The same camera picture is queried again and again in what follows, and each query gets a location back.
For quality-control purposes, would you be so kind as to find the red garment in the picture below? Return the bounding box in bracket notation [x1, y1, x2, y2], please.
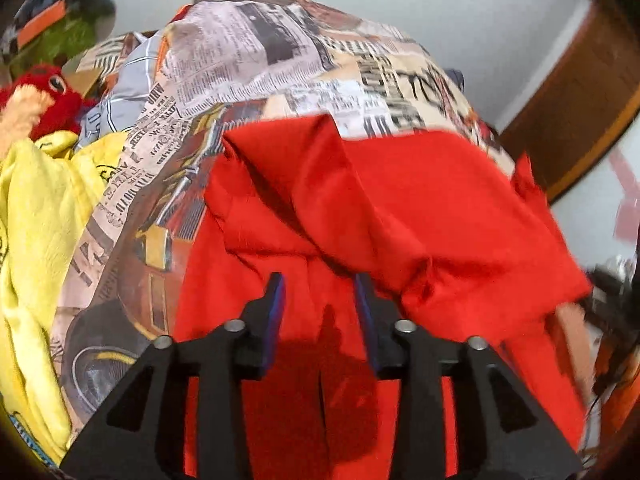
[174, 115, 590, 479]

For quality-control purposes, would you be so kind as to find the yellow blanket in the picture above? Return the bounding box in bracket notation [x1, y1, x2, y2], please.
[1, 131, 127, 465]

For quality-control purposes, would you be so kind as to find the grey blue pillow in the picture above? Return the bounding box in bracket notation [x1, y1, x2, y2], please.
[76, 32, 162, 151]

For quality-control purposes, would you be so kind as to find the red plush toy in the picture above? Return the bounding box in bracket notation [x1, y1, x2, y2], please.
[1, 65, 96, 141]

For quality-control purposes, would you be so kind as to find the brown wooden door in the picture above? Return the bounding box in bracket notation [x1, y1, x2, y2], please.
[500, 4, 639, 203]

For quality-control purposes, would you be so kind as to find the newspaper print bed sheet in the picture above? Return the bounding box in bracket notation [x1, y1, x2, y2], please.
[51, 0, 514, 431]

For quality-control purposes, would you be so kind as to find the green plush pile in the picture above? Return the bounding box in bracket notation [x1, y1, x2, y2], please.
[9, 18, 96, 79]

